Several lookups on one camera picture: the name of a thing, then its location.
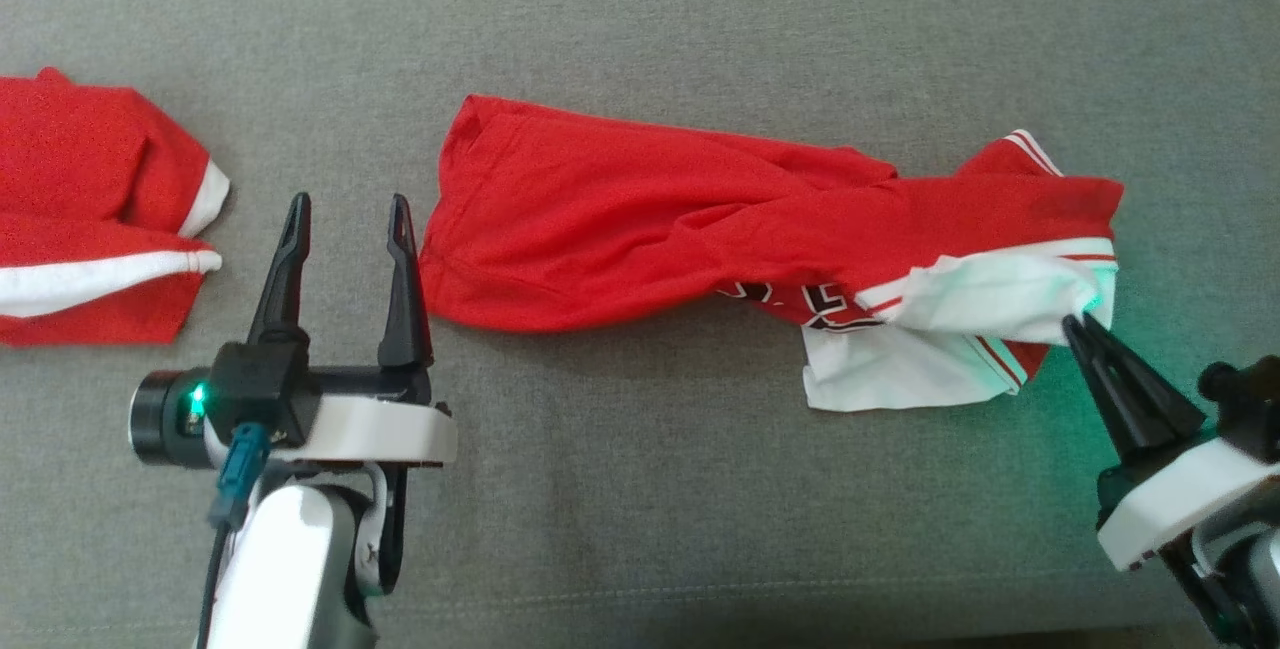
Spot teal-plug left camera cable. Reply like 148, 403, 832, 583
195, 422, 273, 649

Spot red lettered basketball jersey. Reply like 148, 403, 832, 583
418, 94, 1126, 413

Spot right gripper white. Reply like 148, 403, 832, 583
1062, 314, 1280, 572

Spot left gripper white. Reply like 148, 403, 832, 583
130, 193, 459, 468

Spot large grey fabric sofa seat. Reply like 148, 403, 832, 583
0, 0, 1280, 649

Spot red white-banded shorts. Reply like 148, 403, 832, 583
0, 67, 231, 348

